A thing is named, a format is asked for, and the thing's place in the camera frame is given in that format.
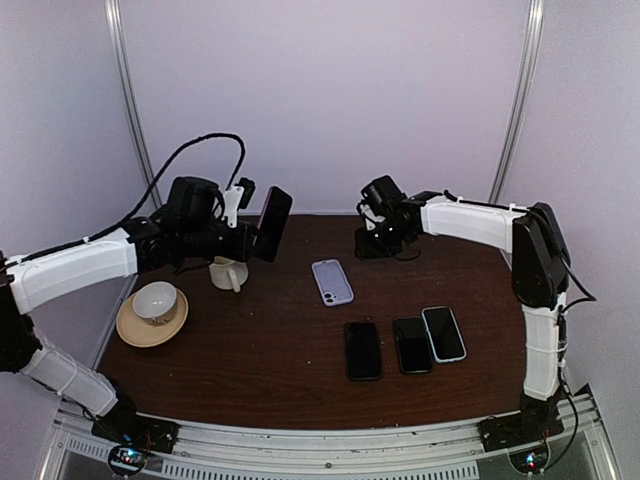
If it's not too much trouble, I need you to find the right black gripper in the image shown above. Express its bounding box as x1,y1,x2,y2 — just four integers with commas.
355,219,410,261

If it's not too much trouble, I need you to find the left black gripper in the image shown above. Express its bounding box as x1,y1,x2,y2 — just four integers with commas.
181,218,267,262

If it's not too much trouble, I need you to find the purple-edged phone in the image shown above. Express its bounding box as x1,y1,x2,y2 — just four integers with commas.
254,186,293,263
345,323,382,380

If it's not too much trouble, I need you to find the white ceramic bowl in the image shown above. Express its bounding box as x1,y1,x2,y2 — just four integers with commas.
132,281,178,325

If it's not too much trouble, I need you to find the black phone case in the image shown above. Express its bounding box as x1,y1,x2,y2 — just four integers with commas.
343,321,385,383

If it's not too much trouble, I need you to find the beige saucer plate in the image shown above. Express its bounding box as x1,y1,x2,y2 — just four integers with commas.
116,289,189,348

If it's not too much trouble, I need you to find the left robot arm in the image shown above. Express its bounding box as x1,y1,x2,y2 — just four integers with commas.
1,177,263,444

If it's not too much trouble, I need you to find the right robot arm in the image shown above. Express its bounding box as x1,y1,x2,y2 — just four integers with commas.
355,175,571,442

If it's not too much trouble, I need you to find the cream ribbed mug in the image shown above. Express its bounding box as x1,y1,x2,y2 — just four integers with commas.
209,257,249,293

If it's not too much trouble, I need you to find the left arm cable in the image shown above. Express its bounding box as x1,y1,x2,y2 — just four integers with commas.
0,132,248,266

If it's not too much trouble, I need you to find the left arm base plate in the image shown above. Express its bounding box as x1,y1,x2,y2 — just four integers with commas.
91,414,179,454

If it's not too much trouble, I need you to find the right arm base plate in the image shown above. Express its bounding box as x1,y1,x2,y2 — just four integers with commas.
478,412,564,452

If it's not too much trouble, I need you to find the front aluminium rail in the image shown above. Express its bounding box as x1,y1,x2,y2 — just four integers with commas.
42,394,619,480

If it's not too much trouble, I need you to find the left aluminium post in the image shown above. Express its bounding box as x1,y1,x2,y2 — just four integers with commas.
104,0,154,187

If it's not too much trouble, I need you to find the aluminium post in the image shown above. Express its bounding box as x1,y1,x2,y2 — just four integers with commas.
104,0,154,187
489,0,545,203

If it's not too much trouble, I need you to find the right aluminium post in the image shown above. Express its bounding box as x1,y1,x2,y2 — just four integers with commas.
489,0,545,203

